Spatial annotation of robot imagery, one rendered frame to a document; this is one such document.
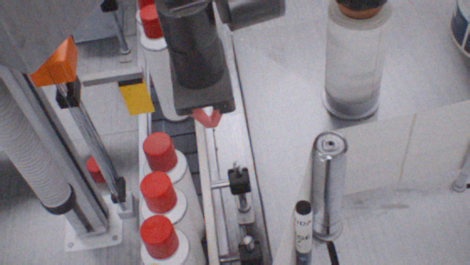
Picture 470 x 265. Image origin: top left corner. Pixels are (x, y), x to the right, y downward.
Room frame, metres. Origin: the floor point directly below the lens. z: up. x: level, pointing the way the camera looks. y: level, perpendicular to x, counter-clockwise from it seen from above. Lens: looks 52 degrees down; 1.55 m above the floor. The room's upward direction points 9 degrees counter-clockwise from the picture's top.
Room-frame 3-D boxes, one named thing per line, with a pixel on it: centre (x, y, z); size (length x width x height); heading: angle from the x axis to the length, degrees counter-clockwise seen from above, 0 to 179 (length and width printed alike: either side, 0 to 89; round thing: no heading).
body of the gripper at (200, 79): (0.45, 0.03, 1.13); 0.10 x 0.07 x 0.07; 0
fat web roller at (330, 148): (0.35, -0.10, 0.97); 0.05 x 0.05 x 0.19
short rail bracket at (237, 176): (0.43, 0.00, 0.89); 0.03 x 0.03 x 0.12; 0
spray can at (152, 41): (0.60, 0.08, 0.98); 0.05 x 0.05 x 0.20
